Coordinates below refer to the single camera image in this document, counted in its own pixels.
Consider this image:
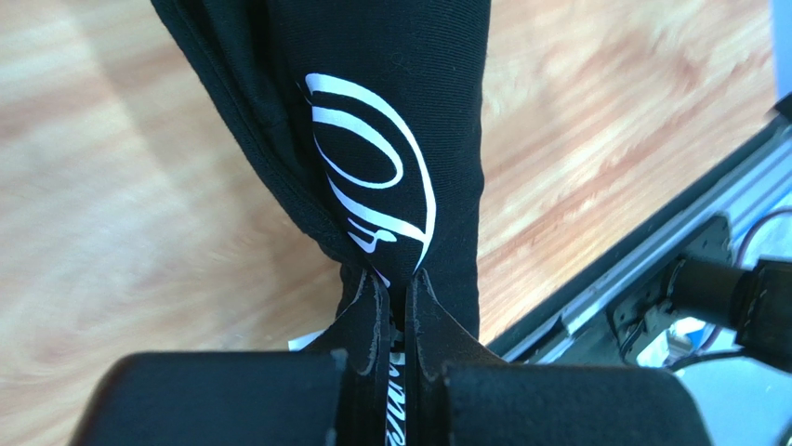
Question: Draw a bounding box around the black t shirt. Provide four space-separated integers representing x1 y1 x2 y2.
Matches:
150 0 493 446

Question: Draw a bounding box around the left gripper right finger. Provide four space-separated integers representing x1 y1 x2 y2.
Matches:
404 269 505 445

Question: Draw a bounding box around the black ribbon cable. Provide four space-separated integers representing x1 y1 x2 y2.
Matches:
665 347 750 374

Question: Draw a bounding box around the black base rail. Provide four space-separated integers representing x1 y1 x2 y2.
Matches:
488 96 791 365

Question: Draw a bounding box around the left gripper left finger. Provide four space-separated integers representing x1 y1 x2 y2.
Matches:
306 270 390 445

